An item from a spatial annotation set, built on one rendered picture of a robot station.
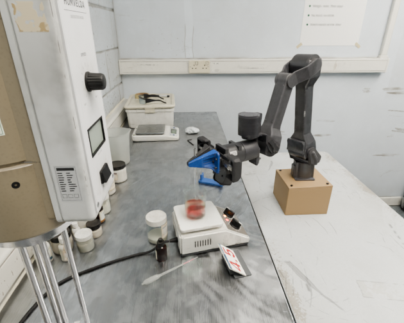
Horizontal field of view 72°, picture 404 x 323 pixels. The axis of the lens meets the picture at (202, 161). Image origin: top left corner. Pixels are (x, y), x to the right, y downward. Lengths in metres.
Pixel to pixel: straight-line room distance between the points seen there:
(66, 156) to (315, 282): 0.67
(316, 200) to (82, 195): 0.83
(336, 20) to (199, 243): 1.88
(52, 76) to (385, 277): 0.83
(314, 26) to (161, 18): 1.03
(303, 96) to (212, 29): 1.30
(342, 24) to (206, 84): 1.01
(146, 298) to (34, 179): 0.51
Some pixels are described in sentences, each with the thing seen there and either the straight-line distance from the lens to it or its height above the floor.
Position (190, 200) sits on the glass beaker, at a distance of 0.74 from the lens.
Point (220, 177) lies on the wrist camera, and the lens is 0.76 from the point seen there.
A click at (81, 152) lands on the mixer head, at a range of 0.25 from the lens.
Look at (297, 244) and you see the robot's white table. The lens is 0.88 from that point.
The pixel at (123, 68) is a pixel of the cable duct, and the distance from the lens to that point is 2.09.
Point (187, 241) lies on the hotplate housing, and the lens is 0.77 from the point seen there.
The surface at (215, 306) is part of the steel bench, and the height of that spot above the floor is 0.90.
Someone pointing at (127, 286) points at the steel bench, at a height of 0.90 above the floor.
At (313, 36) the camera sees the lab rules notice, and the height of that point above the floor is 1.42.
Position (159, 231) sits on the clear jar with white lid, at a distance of 0.82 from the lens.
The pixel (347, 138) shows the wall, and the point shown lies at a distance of 2.57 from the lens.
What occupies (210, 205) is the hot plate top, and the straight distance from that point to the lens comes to 0.84.
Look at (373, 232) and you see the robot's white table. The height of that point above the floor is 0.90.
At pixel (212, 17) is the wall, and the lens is 2.09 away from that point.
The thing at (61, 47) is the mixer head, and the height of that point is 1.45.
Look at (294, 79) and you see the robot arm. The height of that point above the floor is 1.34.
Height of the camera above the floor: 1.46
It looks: 25 degrees down
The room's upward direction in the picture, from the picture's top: straight up
